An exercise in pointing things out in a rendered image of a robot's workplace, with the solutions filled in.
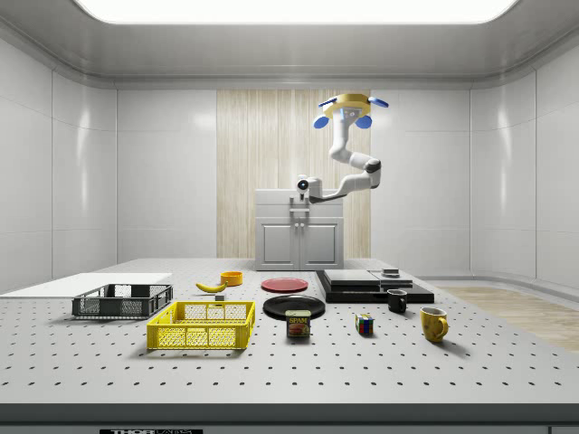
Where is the red plate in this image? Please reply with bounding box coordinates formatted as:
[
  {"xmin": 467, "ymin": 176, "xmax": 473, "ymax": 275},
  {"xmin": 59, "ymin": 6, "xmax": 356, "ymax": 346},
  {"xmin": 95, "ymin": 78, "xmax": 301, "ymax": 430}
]
[{"xmin": 261, "ymin": 277, "xmax": 309, "ymax": 293}]

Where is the yellow mug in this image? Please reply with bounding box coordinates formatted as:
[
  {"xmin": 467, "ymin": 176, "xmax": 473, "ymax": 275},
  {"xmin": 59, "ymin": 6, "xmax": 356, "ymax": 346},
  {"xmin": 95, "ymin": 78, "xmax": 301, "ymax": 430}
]
[{"xmin": 419, "ymin": 307, "xmax": 451, "ymax": 344}]

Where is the puzzle cube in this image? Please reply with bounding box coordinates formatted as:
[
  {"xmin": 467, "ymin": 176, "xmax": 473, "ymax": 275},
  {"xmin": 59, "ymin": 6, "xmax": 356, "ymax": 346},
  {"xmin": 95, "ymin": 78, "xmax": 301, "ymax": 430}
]
[{"xmin": 355, "ymin": 312, "xmax": 376, "ymax": 336}]

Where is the dark grey basket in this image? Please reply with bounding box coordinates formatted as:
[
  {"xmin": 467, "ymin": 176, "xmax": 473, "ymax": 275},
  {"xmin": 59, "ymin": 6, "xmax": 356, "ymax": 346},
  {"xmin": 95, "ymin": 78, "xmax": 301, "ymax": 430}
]
[{"xmin": 71, "ymin": 283, "xmax": 175, "ymax": 320}]

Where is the black plate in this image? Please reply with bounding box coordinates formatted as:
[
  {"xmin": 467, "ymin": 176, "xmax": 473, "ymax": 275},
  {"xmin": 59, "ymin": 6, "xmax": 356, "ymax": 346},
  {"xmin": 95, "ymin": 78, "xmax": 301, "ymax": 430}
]
[{"xmin": 262, "ymin": 294, "xmax": 327, "ymax": 320}]

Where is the yellow basket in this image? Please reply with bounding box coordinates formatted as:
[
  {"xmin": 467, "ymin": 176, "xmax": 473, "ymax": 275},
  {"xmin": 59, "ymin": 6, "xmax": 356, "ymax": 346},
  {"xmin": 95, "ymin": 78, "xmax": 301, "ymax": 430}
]
[{"xmin": 146, "ymin": 300, "xmax": 257, "ymax": 352}]

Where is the white cabinet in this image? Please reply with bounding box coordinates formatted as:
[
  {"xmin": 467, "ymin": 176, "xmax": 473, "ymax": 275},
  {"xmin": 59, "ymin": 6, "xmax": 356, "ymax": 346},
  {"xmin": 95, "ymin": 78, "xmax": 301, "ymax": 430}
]
[{"xmin": 254, "ymin": 188, "xmax": 346, "ymax": 272}]

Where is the banana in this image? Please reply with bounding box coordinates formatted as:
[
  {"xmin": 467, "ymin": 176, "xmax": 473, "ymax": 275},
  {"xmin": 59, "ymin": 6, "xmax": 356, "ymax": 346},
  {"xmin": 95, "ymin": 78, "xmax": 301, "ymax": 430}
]
[{"xmin": 195, "ymin": 279, "xmax": 230, "ymax": 295}]

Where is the black mug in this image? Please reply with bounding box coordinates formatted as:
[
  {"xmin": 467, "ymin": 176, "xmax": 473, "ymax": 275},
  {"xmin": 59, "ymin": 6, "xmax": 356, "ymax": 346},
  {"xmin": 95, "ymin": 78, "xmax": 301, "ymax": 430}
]
[{"xmin": 386, "ymin": 288, "xmax": 409, "ymax": 314}]

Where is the drone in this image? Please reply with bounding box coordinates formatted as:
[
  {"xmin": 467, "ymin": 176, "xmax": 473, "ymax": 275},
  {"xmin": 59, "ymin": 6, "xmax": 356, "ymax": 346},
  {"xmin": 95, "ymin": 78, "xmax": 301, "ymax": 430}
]
[{"xmin": 312, "ymin": 92, "xmax": 390, "ymax": 131}]

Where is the black stove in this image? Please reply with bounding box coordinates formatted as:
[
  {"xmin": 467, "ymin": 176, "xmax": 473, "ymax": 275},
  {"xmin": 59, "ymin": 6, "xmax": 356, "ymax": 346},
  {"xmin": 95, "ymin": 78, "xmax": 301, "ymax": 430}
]
[{"xmin": 315, "ymin": 267, "xmax": 436, "ymax": 305}]

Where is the white board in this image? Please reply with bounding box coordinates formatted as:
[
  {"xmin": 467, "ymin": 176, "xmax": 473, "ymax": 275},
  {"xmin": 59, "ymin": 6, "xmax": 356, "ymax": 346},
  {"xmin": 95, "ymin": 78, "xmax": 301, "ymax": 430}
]
[{"xmin": 0, "ymin": 272, "xmax": 174, "ymax": 298}]

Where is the flat-sided can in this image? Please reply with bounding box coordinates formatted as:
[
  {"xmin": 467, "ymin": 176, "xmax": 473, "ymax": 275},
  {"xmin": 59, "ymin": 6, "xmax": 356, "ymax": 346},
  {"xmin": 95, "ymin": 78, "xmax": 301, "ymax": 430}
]
[{"xmin": 285, "ymin": 309, "xmax": 312, "ymax": 339}]

